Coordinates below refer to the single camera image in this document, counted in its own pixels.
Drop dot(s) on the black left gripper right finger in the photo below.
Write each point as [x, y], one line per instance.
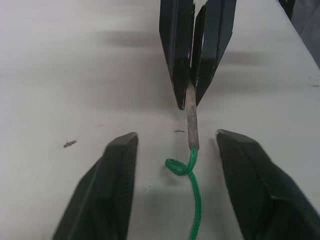
[265, 200]

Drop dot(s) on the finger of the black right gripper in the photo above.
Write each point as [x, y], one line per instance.
[176, 45]
[212, 45]

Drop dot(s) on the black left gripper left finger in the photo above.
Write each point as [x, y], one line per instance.
[100, 195]

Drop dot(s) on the green lace with grey tip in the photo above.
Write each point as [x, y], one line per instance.
[195, 190]

